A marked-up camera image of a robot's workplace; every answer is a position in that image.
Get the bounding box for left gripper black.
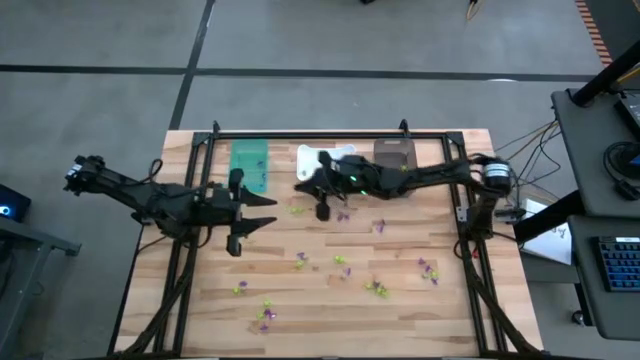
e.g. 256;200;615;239
197;168;279;257

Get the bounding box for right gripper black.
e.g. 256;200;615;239
293;151;382;222

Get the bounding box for white plastic bin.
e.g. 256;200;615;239
296;143;358;182

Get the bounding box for teal plastic bin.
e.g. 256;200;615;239
228;138;270;195

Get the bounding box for grey translucent plastic bin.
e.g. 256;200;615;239
373;137;419;199

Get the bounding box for black desk leg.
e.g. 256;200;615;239
513;191;584;245

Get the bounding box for white paper sheet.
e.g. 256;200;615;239
519;199;573;266

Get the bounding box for black box with blue light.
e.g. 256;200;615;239
0;183;32;224

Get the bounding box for grey desk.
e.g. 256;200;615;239
551;88;640;219

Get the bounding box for grey desk shelf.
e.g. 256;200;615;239
567;214;640;342

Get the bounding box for black pole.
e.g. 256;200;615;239
571;39;640;108

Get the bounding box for black headphones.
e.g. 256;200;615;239
602;140;640;202

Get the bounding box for black backlit keyboard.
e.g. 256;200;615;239
592;235;640;294

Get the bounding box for orange striped strip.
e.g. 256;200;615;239
573;0;614;69

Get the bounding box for black flat device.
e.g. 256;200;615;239
613;92;640;142

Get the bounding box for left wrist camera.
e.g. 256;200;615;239
208;188;232;217

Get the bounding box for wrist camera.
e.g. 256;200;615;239
208;188;232;217
339;155;369;182

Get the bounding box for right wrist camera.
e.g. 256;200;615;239
339;155;369;182

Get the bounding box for black aluminium table frame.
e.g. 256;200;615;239
107;119;546;360

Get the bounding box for orange cable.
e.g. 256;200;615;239
494;119;560;169

